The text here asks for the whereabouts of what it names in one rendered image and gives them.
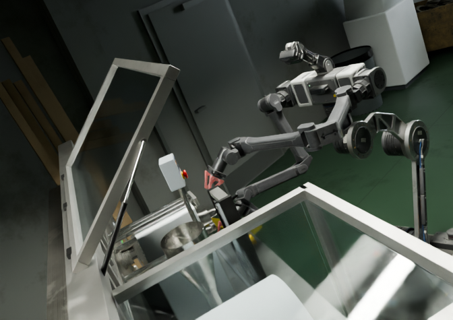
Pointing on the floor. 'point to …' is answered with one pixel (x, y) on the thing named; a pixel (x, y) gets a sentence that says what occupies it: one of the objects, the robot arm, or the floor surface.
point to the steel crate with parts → (436, 21)
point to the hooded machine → (385, 29)
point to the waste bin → (355, 56)
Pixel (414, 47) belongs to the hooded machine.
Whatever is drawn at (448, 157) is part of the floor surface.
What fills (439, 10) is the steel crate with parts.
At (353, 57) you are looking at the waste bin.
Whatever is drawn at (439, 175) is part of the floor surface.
